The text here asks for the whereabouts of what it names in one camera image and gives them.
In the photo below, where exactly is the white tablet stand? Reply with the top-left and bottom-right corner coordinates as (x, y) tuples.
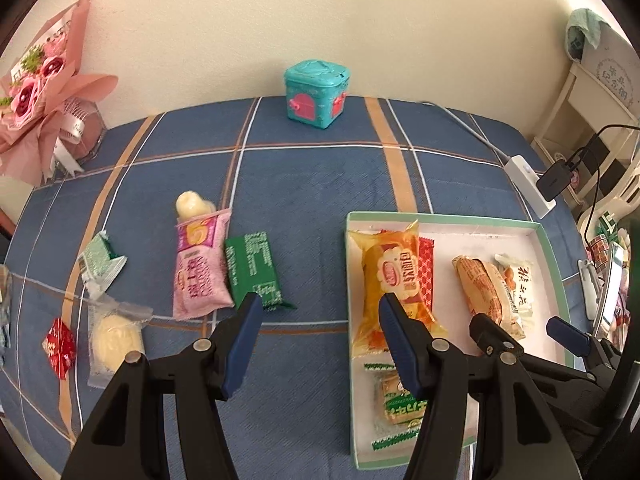
(576, 240), (626, 338)

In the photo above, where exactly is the white power strip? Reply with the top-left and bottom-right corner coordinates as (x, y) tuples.
(502, 156), (557, 219)

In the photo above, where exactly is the clear glass vase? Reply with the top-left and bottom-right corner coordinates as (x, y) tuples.
(54, 99), (106, 167)

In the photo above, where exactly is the blue plaid tablecloth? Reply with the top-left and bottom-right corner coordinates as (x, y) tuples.
(0, 95), (592, 480)

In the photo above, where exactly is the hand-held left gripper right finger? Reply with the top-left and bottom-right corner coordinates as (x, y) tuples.
(378, 293), (584, 480)

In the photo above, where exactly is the pink flower bouquet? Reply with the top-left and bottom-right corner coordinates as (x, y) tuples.
(0, 0), (120, 184)

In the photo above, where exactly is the white nut print snack packet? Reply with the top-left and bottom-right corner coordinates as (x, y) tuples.
(494, 253), (535, 332)

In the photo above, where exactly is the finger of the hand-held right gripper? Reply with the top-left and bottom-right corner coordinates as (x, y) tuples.
(468, 312), (527, 361)
(545, 315), (622, 372)

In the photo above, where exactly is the yellow soft bread packet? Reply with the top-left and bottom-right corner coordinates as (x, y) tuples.
(348, 220), (449, 359)

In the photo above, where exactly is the black charger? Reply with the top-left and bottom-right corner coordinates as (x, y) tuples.
(536, 162), (574, 201)

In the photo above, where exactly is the pink swiss roll packet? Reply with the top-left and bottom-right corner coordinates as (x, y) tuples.
(172, 208), (235, 321)

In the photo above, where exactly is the small red cartoon snack packet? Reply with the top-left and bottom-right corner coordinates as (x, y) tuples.
(41, 317), (77, 379)

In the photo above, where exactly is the teal towel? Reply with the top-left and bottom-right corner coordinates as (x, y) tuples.
(566, 8), (614, 59)

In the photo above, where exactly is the blue and white plastic bag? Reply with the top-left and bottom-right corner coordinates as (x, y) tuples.
(0, 264), (14, 362)

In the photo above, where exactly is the green-edged clear cracker packet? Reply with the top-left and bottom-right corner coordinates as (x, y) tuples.
(362, 359), (432, 454)

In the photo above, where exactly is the clear packet with white pastry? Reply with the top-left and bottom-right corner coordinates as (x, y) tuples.
(87, 294), (154, 390)

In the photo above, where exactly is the dark green snack packet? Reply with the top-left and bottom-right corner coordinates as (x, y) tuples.
(224, 231), (298, 312)

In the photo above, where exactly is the cream and orange bread packet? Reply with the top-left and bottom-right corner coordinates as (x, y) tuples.
(451, 254), (527, 341)

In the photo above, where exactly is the white side shelf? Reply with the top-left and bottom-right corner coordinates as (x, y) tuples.
(529, 20), (640, 241)

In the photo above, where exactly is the black charger cable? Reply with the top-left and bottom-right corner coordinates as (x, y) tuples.
(570, 124), (640, 241)

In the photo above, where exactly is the white power cable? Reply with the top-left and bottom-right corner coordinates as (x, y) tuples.
(419, 101), (507, 162)

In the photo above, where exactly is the red patterned long packet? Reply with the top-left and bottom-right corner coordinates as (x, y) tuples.
(417, 236), (436, 312)

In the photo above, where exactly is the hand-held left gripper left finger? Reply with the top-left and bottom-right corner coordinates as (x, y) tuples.
(61, 292), (265, 480)

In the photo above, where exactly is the shallow teal cardboard box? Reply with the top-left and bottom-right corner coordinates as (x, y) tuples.
(345, 211), (577, 471)

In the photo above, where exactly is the teal toy box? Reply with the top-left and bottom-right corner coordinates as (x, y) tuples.
(283, 58), (351, 129)

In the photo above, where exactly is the green and white snack packet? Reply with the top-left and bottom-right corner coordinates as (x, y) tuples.
(77, 231), (128, 297)

